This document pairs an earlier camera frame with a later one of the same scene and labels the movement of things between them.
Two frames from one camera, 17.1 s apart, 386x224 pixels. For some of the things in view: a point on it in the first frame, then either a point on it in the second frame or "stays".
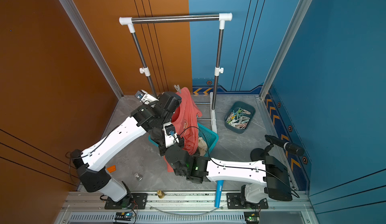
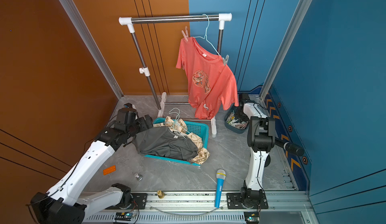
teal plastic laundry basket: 210,137 -> 199,129
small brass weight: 161,194 stays
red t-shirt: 184,117 -> 208,81
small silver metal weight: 138,177 stays
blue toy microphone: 219,189 stays
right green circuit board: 252,217 stays
